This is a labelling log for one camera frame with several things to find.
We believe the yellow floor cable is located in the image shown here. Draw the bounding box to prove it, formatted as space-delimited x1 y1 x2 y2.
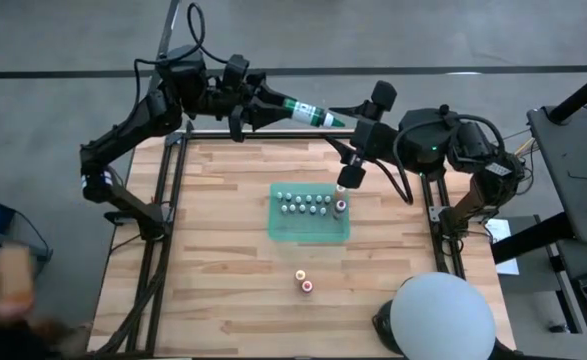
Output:
512 137 537 159

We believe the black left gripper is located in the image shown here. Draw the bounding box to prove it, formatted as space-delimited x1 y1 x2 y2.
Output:
205 53 299 144

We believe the black camera pole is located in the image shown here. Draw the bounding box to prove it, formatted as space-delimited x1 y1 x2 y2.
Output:
547 63 587 126

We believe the black cable bundle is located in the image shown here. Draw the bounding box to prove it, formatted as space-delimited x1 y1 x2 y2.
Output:
90 234 172 359

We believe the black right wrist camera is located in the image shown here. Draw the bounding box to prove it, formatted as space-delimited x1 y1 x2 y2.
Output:
397 107 457 174

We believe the black aluminium rig frame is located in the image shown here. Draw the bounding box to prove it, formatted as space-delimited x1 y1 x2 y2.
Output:
125 128 467 360

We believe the grey computer stand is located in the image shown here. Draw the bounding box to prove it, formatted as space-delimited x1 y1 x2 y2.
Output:
0 227 54 266

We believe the black pole base plate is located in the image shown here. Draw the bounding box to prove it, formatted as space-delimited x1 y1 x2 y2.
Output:
525 102 587 244

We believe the black stand crossbar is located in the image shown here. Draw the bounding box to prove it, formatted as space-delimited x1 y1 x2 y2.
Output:
490 212 574 266

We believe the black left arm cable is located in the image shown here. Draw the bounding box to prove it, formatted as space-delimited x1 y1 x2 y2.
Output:
132 2 232 121

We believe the white globe table lamp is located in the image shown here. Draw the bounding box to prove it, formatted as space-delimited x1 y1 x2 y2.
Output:
372 271 498 360

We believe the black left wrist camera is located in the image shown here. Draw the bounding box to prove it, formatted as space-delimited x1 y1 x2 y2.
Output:
160 45 207 101

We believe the translucent teal plastic tray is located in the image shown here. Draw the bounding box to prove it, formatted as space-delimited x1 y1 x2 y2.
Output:
267 181 352 245

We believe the person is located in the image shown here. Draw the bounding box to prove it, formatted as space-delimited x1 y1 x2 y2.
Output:
0 242 92 360

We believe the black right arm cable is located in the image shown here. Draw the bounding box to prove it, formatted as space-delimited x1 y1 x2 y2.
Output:
391 113 508 206

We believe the white paper sheet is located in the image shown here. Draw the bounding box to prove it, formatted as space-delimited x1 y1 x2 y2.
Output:
485 218 522 277

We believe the large green food coloring bottle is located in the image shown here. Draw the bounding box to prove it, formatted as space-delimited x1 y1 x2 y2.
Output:
281 97 347 129

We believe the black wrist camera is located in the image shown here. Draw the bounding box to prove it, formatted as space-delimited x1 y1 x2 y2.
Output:
160 45 207 101
397 107 457 174

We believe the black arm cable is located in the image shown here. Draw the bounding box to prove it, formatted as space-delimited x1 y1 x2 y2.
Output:
391 113 508 206
132 2 232 121

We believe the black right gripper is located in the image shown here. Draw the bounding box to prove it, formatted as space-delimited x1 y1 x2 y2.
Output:
325 79 400 190

